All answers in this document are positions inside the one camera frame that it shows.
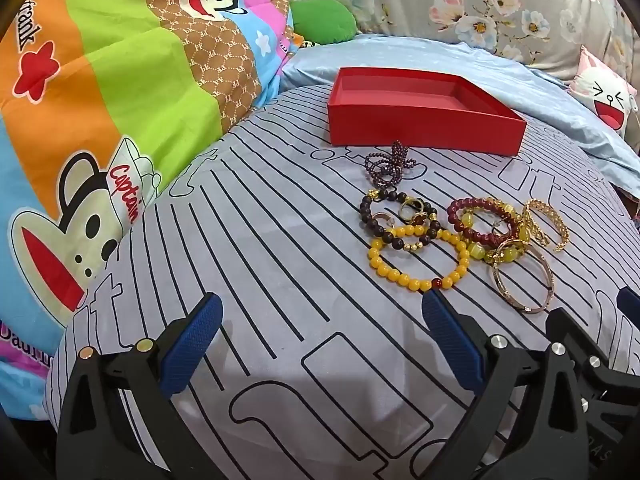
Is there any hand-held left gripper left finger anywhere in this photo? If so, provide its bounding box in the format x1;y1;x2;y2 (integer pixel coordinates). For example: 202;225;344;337
56;292;236;480

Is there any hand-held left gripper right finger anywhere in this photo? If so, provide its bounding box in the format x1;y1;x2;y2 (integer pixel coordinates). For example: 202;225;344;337
400;291;591;480

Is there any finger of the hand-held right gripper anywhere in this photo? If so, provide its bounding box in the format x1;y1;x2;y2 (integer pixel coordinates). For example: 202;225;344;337
546;309;608;376
616;287;640;361

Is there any thin gold bangle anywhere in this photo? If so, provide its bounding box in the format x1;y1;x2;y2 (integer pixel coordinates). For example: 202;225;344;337
491;242;556;315

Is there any gold chain bangle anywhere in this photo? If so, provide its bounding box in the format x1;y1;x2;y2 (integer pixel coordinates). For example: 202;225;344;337
520;199;572;253

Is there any yellow-green and gold bead bracelet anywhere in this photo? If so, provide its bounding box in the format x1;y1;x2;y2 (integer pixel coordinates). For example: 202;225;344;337
460;210;533;268

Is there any yellow bead bracelet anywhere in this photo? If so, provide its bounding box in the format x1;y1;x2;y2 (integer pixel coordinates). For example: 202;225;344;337
368;225;471;293

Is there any dark red bead bracelet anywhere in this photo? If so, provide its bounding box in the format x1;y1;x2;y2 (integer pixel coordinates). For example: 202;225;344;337
446;197;521;245

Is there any dark brown bead bracelet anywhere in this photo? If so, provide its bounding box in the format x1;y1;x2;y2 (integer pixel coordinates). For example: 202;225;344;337
359;190;443;251

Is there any purple small bead bracelet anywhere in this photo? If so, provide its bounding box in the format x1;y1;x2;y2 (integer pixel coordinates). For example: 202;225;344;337
364;140;418;190

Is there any red cardboard box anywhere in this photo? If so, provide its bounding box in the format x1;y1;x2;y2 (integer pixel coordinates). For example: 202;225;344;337
327;66;528;157

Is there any pink cat face cushion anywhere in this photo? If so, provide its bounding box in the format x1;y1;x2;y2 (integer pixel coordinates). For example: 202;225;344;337
567;45;640;138

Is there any colourful cartoon monkey quilt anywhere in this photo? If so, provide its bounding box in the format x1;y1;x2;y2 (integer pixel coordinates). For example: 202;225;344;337
0;0;296;421

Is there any grey floral pillow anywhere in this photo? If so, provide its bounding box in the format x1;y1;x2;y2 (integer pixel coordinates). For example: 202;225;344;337
287;0;640;81

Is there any green plush cushion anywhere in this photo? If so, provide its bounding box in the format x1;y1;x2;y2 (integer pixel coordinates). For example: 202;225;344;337
291;0;357;43

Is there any black and gold ring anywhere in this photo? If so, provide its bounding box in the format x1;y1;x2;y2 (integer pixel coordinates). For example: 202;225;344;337
398;197;436;226

